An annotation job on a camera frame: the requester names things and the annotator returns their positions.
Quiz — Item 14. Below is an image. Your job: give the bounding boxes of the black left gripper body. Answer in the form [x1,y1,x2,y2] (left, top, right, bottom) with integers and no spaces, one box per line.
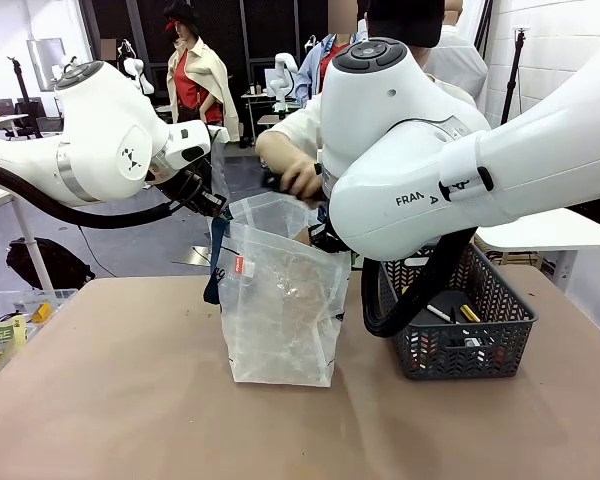
[152,156,216,214]

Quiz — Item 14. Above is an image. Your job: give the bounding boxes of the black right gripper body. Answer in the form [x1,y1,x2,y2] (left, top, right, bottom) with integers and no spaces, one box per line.
[307,219,354,255]

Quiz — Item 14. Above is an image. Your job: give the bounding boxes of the clear shopping bag navy handles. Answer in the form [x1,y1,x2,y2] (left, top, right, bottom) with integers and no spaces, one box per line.
[203,191,353,389]

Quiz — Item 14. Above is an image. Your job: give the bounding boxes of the grey plastic basket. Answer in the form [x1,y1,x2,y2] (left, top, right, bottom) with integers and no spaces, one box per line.
[377,242,539,382]

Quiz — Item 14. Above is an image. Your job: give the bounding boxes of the white robot arm black joints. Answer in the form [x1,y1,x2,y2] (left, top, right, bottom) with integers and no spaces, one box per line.
[116,41,157,97]

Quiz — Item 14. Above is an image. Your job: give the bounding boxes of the person's right forearm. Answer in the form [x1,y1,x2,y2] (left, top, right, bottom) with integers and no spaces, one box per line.
[255,130,307,175]

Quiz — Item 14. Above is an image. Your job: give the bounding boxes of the person's right hand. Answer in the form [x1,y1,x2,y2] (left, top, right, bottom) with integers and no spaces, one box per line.
[278,153,327,202]

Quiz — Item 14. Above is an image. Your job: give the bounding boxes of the silver floor sheet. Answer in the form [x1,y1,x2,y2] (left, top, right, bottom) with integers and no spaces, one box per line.
[172,243,215,267]

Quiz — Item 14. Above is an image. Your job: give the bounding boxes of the mannequin with cream jacket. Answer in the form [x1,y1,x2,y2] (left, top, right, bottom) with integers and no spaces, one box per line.
[163,0,242,144]

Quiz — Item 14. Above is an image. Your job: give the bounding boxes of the person in white T-shirt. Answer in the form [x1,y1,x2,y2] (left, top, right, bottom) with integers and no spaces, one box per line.
[268,0,482,147]

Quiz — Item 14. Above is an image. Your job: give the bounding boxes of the black flat box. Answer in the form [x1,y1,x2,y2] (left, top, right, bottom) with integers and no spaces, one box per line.
[412,289,487,346]

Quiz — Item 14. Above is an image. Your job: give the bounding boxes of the black backpack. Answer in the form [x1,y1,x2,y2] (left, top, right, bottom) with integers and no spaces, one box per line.
[5,236,97,292]

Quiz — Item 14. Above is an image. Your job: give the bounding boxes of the mannequin with blue shirt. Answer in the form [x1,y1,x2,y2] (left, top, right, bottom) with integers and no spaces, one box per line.
[294,32,354,109]

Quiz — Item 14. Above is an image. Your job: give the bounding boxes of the black tripod stand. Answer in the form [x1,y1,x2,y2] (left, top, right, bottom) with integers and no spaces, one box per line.
[7,55,44,139]
[499,27,530,126]

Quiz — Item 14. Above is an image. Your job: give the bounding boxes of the clear plastic bin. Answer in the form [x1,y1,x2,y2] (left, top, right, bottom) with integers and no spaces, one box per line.
[0,287,79,342]

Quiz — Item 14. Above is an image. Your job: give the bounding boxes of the beige package green print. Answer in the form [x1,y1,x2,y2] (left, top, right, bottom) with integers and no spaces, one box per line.
[0,313,30,359]

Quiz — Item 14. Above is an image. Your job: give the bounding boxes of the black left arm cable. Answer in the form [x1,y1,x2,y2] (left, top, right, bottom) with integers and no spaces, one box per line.
[0,155,202,231]

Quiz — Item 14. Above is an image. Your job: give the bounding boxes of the grey wall panel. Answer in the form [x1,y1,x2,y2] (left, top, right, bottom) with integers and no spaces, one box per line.
[26,37,67,94]

